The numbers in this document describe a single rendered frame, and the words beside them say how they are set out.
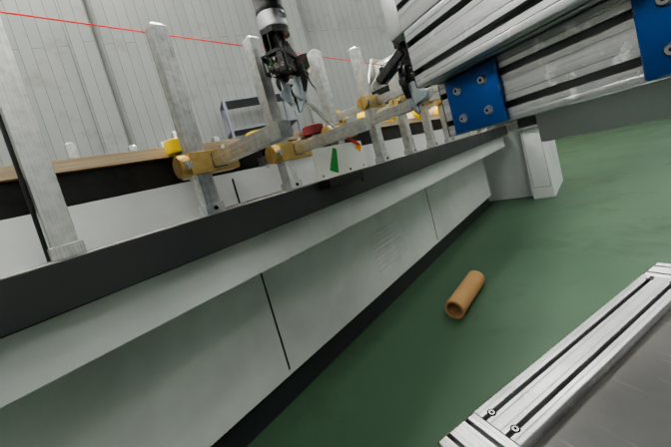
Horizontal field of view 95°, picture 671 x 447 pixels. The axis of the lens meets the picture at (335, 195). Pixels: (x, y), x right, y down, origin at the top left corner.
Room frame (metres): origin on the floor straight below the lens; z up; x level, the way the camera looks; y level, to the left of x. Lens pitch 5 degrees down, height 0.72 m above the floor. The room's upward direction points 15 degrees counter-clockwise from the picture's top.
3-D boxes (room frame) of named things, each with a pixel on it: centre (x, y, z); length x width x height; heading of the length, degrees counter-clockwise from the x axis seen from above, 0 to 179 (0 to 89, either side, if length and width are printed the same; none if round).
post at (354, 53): (1.26, -0.22, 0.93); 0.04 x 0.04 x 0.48; 47
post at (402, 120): (1.44, -0.39, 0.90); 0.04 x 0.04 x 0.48; 47
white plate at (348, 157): (1.04, -0.05, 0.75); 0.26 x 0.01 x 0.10; 137
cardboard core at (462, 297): (1.32, -0.45, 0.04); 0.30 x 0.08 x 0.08; 137
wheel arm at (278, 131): (0.70, 0.21, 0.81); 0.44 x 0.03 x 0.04; 47
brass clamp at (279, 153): (0.91, 0.10, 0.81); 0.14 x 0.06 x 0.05; 137
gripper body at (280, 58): (0.84, 0.04, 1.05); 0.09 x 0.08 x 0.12; 157
